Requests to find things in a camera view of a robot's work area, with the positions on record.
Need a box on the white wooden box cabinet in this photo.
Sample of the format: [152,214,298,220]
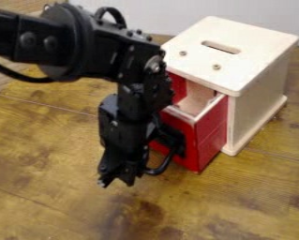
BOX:
[164,16,299,156]

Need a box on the red drawer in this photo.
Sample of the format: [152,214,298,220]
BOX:
[161,73,229,173]

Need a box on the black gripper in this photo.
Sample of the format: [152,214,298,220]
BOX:
[95,93,162,189]

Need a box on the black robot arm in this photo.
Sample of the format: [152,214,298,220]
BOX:
[0,3,174,187]

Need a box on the black metal drawer handle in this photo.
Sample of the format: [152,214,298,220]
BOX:
[145,124,186,176]

